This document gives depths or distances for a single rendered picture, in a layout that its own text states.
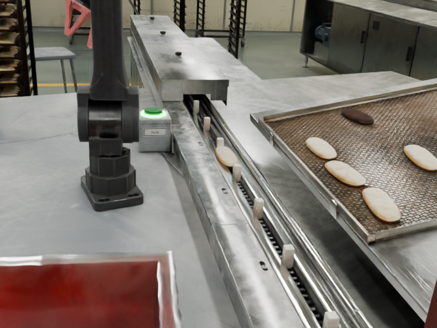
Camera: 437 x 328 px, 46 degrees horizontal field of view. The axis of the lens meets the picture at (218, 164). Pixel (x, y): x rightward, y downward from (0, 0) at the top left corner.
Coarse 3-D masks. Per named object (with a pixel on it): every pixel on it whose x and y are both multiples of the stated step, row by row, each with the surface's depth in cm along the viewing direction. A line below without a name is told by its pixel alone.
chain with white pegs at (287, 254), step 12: (204, 120) 119; (216, 144) 112; (228, 168) 101; (240, 168) 94; (240, 180) 95; (252, 204) 87; (264, 228) 79; (276, 240) 76; (288, 252) 69; (288, 264) 69; (300, 288) 66; (312, 300) 63; (324, 324) 57; (336, 324) 56
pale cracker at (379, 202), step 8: (368, 192) 77; (376, 192) 77; (384, 192) 77; (368, 200) 76; (376, 200) 75; (384, 200) 74; (392, 200) 75; (376, 208) 73; (384, 208) 73; (392, 208) 73; (384, 216) 71; (392, 216) 71; (400, 216) 72
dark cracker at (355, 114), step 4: (344, 112) 109; (348, 112) 109; (352, 112) 108; (356, 112) 108; (360, 112) 108; (348, 116) 108; (352, 116) 106; (356, 116) 106; (360, 116) 105; (364, 116) 105; (368, 116) 105; (352, 120) 106; (356, 120) 105; (360, 120) 104; (364, 120) 104; (368, 120) 104; (372, 120) 104; (364, 124) 104; (368, 124) 103
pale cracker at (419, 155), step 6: (414, 144) 91; (408, 150) 89; (414, 150) 88; (420, 150) 88; (426, 150) 88; (408, 156) 88; (414, 156) 87; (420, 156) 86; (426, 156) 86; (432, 156) 86; (414, 162) 86; (420, 162) 85; (426, 162) 84; (432, 162) 84; (426, 168) 83; (432, 168) 83
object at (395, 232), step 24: (384, 96) 116; (408, 96) 116; (264, 120) 112; (288, 120) 111; (336, 120) 108; (408, 120) 103; (432, 120) 102; (288, 144) 99; (336, 144) 97; (384, 144) 94; (432, 144) 92; (384, 168) 86; (360, 192) 80; (408, 192) 78; (432, 192) 77; (408, 216) 72; (384, 240) 68
